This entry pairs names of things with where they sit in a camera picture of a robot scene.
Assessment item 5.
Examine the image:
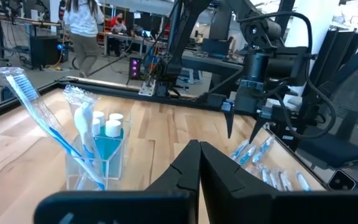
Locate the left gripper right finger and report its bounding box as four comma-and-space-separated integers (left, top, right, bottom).
201, 141, 358, 224

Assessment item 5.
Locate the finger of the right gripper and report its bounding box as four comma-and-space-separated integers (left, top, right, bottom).
249, 116, 270, 144
223, 101, 236, 139

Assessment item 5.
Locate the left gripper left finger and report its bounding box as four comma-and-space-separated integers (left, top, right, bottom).
34, 139, 201, 224

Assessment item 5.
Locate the orange toothbrush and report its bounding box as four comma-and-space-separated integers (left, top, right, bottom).
246, 161, 264, 180

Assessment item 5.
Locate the clear acrylic organizer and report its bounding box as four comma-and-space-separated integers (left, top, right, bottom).
65, 108, 134, 192

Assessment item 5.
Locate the small white-blue cap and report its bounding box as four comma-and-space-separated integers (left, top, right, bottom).
109, 112, 125, 125

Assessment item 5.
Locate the black office chair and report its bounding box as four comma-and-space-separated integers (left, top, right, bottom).
293, 124, 358, 170

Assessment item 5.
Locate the white building column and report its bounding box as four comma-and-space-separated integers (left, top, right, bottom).
286, 0, 334, 106

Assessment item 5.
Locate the computer with pink lights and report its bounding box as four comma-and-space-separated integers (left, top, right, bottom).
128, 57, 143, 81

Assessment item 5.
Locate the person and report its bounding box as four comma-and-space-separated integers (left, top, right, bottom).
109, 12, 129, 57
63, 0, 105, 78

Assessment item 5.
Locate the black computer tower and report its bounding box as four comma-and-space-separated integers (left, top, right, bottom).
29, 35, 70, 68

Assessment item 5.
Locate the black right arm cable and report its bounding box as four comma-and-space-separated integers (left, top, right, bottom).
236, 11, 337, 141

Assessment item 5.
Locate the black table-level camera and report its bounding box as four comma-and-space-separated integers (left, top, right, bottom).
327, 169, 357, 192

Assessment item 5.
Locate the black aluminium table frame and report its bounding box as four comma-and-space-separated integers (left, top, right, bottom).
0, 26, 358, 134

